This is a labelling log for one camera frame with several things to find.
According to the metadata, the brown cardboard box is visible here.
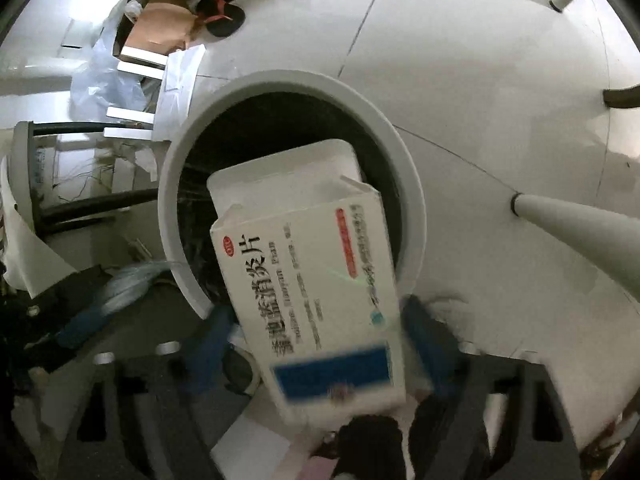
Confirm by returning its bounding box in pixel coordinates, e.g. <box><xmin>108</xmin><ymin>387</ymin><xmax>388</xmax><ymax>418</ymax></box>
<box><xmin>112</xmin><ymin>0</ymin><xmax>211</xmax><ymax>58</ymax></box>

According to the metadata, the clear plastic bag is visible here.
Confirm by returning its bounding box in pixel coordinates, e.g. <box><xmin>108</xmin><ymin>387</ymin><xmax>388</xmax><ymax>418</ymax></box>
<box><xmin>69</xmin><ymin>10</ymin><xmax>151</xmax><ymax>126</ymax></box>

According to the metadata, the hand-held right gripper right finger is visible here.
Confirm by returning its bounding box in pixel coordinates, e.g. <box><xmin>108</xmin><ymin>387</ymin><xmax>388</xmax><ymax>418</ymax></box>
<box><xmin>402</xmin><ymin>294</ymin><xmax>587</xmax><ymax>480</ymax></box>

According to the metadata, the clear plastic wrapper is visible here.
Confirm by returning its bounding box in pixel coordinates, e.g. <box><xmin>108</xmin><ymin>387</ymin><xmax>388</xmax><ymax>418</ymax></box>
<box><xmin>100</xmin><ymin>260</ymin><xmax>173</xmax><ymax>313</ymax></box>

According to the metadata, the white paper sheet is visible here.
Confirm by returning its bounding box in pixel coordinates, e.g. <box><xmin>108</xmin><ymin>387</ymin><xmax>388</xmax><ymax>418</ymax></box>
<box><xmin>150</xmin><ymin>44</ymin><xmax>207</xmax><ymax>143</ymax></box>

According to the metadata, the white round waste bin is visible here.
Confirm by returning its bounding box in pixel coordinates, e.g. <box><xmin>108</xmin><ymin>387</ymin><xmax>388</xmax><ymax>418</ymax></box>
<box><xmin>157</xmin><ymin>70</ymin><xmax>427</xmax><ymax>321</ymax></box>

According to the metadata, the dark chair leg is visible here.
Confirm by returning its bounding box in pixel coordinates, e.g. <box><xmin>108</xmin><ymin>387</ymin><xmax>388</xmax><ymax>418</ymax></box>
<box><xmin>602</xmin><ymin>85</ymin><xmax>640</xmax><ymax>110</ymax></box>

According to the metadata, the white medicine box blue band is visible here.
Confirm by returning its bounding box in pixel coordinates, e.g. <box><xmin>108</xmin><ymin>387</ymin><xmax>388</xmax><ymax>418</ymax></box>
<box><xmin>209</xmin><ymin>192</ymin><xmax>408</xmax><ymax>427</ymax></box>

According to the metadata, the black round device red strap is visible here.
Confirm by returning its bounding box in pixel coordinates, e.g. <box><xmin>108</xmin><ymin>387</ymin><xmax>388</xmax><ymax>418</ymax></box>
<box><xmin>192</xmin><ymin>0</ymin><xmax>247</xmax><ymax>39</ymax></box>

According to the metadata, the grey stool with black bars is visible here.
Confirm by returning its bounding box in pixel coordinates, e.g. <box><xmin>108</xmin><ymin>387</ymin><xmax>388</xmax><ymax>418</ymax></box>
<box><xmin>9</xmin><ymin>120</ymin><xmax>162</xmax><ymax>237</ymax></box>

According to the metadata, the plain white box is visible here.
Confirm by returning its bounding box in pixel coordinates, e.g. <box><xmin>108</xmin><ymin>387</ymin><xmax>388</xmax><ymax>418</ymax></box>
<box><xmin>206</xmin><ymin>138</ymin><xmax>364</xmax><ymax>222</ymax></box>

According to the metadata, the white flat box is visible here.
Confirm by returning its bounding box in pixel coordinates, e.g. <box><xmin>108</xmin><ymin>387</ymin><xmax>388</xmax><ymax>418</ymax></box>
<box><xmin>210</xmin><ymin>400</ymin><xmax>331</xmax><ymax>480</ymax></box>

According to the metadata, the white cloth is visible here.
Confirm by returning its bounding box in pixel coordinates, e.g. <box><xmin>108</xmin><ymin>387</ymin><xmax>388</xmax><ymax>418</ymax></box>
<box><xmin>0</xmin><ymin>157</ymin><xmax>81</xmax><ymax>301</ymax></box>

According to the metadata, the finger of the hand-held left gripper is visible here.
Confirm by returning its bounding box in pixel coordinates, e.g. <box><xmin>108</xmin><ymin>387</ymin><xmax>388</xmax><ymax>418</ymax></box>
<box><xmin>54</xmin><ymin>294</ymin><xmax>153</xmax><ymax>352</ymax></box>

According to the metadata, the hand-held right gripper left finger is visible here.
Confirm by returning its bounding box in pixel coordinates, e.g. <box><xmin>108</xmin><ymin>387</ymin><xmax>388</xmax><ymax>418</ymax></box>
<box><xmin>65</xmin><ymin>305</ymin><xmax>237</xmax><ymax>480</ymax></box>

